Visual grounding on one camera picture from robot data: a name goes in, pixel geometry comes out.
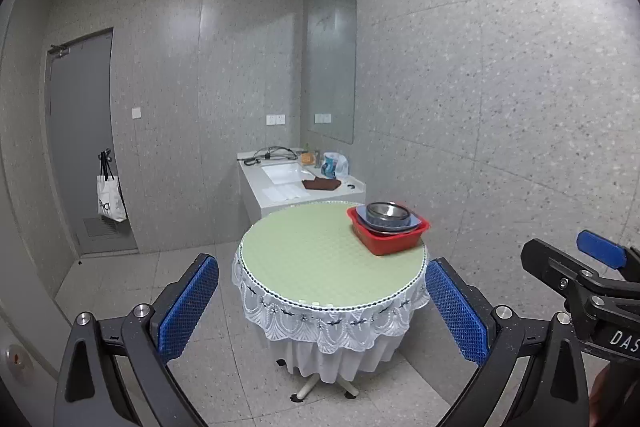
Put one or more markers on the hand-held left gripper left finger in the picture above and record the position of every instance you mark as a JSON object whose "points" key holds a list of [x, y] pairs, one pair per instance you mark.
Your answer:
{"points": [[190, 307]]}

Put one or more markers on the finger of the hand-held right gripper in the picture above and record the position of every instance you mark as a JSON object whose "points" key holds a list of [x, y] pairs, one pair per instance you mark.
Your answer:
{"points": [[600, 249], [550, 262]]}

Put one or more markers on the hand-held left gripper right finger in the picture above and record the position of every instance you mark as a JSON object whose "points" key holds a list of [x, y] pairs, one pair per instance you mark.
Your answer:
{"points": [[455, 312]]}

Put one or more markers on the red plastic basin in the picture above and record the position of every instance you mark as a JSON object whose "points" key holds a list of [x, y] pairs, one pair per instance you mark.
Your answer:
{"points": [[390, 244]]}

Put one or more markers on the blue plastic plate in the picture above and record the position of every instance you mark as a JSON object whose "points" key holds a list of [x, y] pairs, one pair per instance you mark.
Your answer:
{"points": [[412, 222]]}

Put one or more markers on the large steel bowl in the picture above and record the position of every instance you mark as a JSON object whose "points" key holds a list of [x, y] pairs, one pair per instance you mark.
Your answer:
{"points": [[382, 232]]}

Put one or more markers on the small steel bowl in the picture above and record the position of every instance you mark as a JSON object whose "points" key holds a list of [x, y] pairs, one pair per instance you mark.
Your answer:
{"points": [[385, 209]]}

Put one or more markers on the door vent grille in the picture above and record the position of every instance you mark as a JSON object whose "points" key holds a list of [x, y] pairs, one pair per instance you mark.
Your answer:
{"points": [[102, 227]]}

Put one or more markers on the white sink counter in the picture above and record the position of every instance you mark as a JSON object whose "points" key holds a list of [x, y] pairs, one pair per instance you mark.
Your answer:
{"points": [[260, 197]]}

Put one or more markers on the white tote bag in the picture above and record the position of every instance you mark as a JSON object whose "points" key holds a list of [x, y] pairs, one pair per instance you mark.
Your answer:
{"points": [[111, 202]]}

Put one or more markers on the round table with green cloth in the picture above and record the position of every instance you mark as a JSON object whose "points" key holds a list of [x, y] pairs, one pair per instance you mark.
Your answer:
{"points": [[310, 252]]}

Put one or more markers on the white table base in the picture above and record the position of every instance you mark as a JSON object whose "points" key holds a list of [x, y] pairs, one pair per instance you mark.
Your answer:
{"points": [[310, 389]]}

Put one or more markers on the brown cloth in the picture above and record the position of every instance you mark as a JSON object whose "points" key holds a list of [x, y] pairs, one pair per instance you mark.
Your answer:
{"points": [[321, 185]]}

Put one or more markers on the blue and white bag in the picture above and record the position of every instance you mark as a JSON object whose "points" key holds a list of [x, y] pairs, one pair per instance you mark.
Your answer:
{"points": [[334, 166]]}

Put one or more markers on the grey door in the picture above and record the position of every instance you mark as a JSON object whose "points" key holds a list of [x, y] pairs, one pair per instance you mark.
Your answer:
{"points": [[80, 117]]}

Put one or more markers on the door closer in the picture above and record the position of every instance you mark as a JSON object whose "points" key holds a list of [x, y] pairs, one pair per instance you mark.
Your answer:
{"points": [[59, 51]]}

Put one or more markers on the round white wall fitting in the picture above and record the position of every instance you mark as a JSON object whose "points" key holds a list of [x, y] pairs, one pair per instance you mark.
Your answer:
{"points": [[15, 359]]}

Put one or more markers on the white wall outlet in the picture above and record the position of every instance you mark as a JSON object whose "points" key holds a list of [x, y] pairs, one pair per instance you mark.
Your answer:
{"points": [[275, 120]]}

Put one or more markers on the wall mirror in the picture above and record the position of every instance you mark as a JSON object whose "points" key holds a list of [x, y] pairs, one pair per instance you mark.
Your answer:
{"points": [[332, 57]]}

